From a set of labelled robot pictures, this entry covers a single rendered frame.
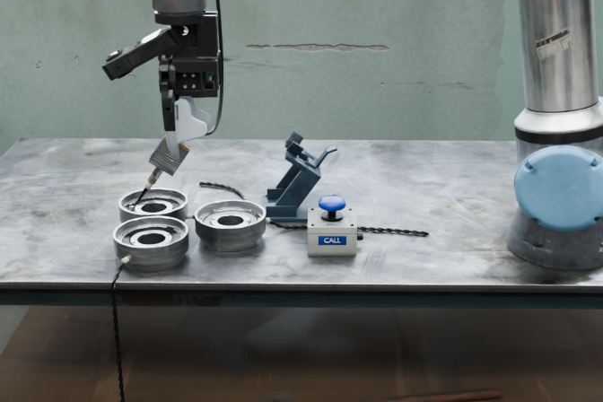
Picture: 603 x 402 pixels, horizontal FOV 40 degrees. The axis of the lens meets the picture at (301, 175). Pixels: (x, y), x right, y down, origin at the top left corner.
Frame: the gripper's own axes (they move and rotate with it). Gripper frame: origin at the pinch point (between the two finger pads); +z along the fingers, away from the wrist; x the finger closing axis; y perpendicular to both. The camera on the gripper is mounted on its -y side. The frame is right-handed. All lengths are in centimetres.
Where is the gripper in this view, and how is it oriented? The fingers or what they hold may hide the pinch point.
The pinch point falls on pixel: (172, 147)
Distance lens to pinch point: 124.8
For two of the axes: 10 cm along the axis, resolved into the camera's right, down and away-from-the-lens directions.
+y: 10.0, 0.0, 0.1
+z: 0.0, 9.3, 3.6
